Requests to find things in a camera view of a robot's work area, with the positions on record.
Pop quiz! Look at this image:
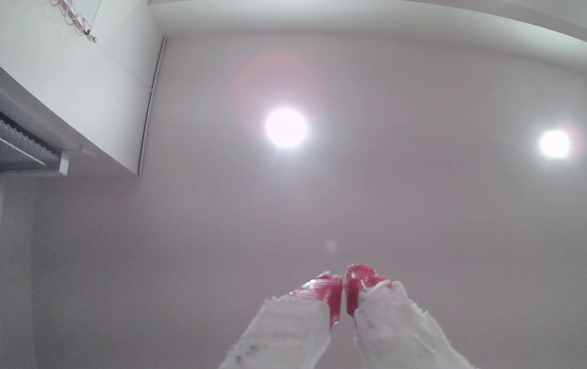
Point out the large round ceiling light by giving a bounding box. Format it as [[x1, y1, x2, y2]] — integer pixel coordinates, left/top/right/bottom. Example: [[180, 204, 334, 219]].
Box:
[[264, 107, 309, 150]]

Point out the red and white wire bundle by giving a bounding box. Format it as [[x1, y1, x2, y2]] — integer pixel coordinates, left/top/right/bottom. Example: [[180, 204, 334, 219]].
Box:
[[50, 0, 98, 43]]

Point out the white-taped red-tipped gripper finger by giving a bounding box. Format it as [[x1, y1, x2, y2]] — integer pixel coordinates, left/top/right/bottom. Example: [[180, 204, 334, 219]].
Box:
[[346, 264, 474, 369], [219, 273, 343, 369]]

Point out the grey slatted window blind box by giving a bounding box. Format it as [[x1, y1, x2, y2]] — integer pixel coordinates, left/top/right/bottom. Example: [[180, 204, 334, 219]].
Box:
[[0, 87, 71, 177]]

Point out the white wall trim strip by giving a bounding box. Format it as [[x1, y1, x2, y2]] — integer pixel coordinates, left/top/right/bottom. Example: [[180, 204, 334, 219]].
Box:
[[137, 36, 167, 176]]

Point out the medium round ceiling light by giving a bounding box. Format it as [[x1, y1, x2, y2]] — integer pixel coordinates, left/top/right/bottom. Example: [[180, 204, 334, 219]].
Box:
[[538, 129, 572, 160]]

